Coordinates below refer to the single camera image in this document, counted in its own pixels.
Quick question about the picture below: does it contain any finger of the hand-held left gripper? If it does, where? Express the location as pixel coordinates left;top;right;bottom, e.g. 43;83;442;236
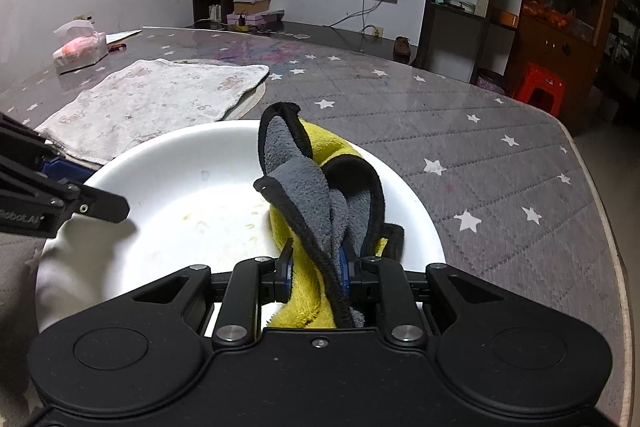
47;181;132;225
0;111;100;204

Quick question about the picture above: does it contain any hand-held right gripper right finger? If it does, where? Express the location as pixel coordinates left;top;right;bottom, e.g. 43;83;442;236
338;249;507;344

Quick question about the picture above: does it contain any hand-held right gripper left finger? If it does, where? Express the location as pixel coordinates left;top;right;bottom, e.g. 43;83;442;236
132;238;296;348

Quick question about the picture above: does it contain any yellow and grey cleaning cloth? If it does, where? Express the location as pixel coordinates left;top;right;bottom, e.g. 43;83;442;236
253;102;405;331

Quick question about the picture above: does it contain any white bowl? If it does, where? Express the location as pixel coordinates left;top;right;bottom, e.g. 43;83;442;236
35;120;446;339

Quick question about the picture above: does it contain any white stained towel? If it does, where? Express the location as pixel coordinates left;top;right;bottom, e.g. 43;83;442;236
37;58;271;166

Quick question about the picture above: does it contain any tissue pack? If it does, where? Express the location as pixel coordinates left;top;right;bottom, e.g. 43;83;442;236
52;19;109;76

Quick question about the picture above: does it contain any sheet of paper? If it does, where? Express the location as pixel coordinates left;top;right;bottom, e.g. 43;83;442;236
104;29;144;46

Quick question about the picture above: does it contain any grey star-print table cover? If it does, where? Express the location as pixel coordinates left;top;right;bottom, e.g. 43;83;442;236
0;26;634;420

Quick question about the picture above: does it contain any round beige mat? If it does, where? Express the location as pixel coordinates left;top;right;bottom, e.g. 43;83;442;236
219;76;271;124

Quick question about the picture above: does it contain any dark television stand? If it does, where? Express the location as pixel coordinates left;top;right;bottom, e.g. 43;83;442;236
184;20;422;68

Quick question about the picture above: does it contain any trash bin with purple bag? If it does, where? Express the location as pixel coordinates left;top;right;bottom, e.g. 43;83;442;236
474;69;509;97

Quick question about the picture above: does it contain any stack of boxes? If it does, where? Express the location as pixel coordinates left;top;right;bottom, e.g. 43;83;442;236
226;0;286;32

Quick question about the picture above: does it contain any red plastic stool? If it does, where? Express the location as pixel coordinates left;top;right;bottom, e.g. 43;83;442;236
512;61;566;118

